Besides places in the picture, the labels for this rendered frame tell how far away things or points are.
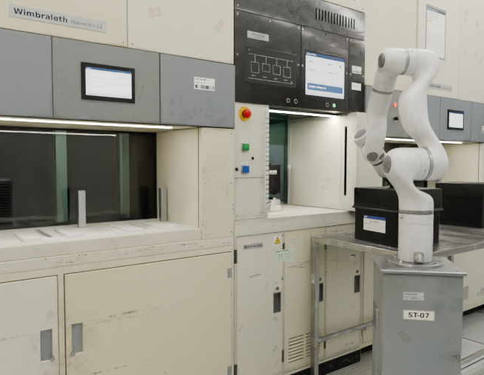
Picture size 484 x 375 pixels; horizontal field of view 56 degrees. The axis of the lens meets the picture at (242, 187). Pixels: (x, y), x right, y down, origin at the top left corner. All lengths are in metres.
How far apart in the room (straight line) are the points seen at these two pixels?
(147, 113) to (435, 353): 1.36
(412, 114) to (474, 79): 1.94
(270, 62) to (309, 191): 0.90
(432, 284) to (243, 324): 0.90
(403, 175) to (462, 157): 2.16
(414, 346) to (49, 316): 1.27
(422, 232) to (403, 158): 0.27
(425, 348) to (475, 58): 2.42
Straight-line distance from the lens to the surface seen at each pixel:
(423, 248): 1.76
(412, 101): 1.79
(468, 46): 3.65
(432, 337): 1.77
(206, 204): 1.96
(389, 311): 1.72
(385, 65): 1.81
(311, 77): 2.38
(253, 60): 2.15
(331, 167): 2.64
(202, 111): 1.95
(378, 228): 2.18
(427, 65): 1.86
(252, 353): 2.28
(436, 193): 2.26
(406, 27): 3.08
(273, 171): 2.85
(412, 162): 1.71
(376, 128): 2.03
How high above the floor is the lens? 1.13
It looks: 3 degrees down
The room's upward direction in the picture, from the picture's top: straight up
